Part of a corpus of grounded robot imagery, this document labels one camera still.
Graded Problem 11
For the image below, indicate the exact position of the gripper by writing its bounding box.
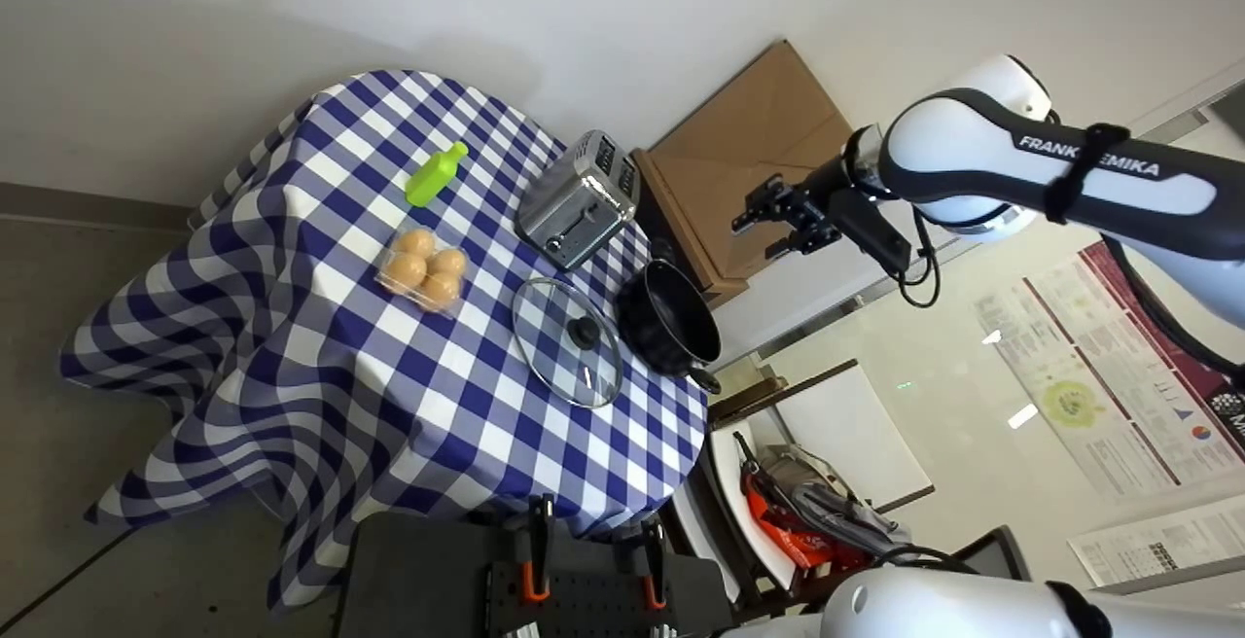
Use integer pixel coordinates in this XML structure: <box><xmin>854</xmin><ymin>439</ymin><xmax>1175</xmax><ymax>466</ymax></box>
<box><xmin>731</xmin><ymin>158</ymin><xmax>861</xmax><ymax>261</ymax></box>

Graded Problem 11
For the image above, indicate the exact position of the silver toaster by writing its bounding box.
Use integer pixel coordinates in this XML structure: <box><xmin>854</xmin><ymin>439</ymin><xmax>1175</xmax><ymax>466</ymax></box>
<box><xmin>515</xmin><ymin>129</ymin><xmax>643</xmax><ymax>273</ymax></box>

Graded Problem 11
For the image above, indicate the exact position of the cardboard box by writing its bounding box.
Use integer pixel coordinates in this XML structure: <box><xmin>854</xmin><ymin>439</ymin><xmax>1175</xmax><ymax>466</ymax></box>
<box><xmin>631</xmin><ymin>39</ymin><xmax>857</xmax><ymax>309</ymax></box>

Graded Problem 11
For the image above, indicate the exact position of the black pot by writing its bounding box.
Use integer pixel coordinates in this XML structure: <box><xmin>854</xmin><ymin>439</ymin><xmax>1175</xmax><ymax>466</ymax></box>
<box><xmin>615</xmin><ymin>258</ymin><xmax>724</xmax><ymax>396</ymax></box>

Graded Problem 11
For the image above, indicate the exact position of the white board with wooden edge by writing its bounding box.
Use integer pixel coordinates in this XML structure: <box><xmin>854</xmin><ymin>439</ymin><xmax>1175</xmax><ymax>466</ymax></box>
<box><xmin>708</xmin><ymin>358</ymin><xmax>937</xmax><ymax>514</ymax></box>

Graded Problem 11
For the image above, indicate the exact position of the glass pot lid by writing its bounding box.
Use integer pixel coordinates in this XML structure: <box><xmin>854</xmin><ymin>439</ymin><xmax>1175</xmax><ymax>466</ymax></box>
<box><xmin>511</xmin><ymin>276</ymin><xmax>625</xmax><ymax>410</ymax></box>

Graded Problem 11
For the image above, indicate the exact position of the white chair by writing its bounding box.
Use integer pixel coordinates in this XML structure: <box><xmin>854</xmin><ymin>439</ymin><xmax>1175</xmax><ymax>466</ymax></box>
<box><xmin>671</xmin><ymin>419</ymin><xmax>915</xmax><ymax>620</ymax></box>

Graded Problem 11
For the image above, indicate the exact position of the orange grey bag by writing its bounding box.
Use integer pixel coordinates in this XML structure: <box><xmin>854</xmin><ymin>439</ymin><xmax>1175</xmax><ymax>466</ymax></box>
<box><xmin>734</xmin><ymin>432</ymin><xmax>910</xmax><ymax>573</ymax></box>

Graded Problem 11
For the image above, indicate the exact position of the green plastic bottle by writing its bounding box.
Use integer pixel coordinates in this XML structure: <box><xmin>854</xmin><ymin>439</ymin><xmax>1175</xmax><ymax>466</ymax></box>
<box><xmin>405</xmin><ymin>141</ymin><xmax>470</xmax><ymax>209</ymax></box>

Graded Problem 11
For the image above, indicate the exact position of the clear carton of eggs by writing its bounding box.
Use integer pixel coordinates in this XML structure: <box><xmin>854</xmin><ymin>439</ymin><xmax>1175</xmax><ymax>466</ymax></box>
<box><xmin>375</xmin><ymin>227</ymin><xmax>471</xmax><ymax>316</ymax></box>

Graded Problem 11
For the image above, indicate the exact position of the black orange clamp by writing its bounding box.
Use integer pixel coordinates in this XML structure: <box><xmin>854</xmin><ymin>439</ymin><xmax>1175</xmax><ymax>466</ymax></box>
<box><xmin>637</xmin><ymin>515</ymin><xmax>672</xmax><ymax>612</ymax></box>
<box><xmin>520</xmin><ymin>495</ymin><xmax>556</xmax><ymax>606</ymax></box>

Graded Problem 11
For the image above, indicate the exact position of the blue white checked tablecloth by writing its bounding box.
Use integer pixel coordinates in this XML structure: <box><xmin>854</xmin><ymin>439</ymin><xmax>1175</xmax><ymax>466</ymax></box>
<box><xmin>58</xmin><ymin>69</ymin><xmax>711</xmax><ymax>617</ymax></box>

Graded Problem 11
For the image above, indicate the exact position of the large wall poster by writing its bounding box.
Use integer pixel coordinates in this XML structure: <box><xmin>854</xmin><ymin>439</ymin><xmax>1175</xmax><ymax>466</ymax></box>
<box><xmin>973</xmin><ymin>239</ymin><xmax>1245</xmax><ymax>505</ymax></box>

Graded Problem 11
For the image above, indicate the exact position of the small wall poster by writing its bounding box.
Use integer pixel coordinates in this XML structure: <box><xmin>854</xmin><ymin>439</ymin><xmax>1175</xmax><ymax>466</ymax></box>
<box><xmin>1067</xmin><ymin>492</ymin><xmax>1245</xmax><ymax>592</ymax></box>

